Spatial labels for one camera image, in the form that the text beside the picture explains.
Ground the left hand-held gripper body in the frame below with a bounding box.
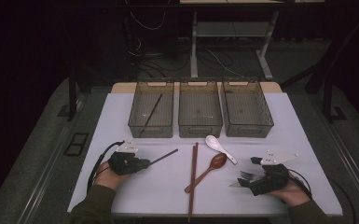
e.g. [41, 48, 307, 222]
[107, 141, 143, 175]

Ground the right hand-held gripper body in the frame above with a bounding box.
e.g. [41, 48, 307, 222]
[249, 149, 300, 197]

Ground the black chopstick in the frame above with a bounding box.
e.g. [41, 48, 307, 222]
[140, 93, 163, 133]
[148, 148, 179, 166]

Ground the brown wooden spoon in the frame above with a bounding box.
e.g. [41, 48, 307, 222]
[184, 152, 228, 194]

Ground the white ceramic spoon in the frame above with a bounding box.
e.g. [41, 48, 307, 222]
[204, 134, 239, 165]

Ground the grey transparent storage bin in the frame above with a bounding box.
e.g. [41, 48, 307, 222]
[222, 79, 275, 138]
[128, 81, 175, 139]
[178, 80, 224, 139]

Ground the person's left hand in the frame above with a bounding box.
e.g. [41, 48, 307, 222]
[93, 161, 131, 191]

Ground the person's right hand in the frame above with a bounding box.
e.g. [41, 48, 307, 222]
[267, 176, 311, 207]

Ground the metal fork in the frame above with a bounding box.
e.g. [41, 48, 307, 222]
[240, 170, 264, 182]

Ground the white board sheet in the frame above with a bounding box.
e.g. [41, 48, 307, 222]
[67, 91, 344, 217]

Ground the black metal stand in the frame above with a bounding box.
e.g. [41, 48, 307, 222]
[57, 66, 87, 122]
[321, 18, 348, 124]

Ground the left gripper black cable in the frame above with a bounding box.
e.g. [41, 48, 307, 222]
[87, 140, 126, 194]

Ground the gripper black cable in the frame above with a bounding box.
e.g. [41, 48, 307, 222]
[87, 140, 126, 194]
[287, 168, 313, 200]

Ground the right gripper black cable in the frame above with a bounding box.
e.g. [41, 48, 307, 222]
[287, 168, 313, 200]

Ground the thin black floor cable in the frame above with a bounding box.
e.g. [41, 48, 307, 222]
[327, 176, 357, 224]

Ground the bundle of cables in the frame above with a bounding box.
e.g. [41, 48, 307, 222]
[124, 0, 246, 79]

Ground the white metal desk frame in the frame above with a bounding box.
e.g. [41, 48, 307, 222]
[189, 10, 280, 81]

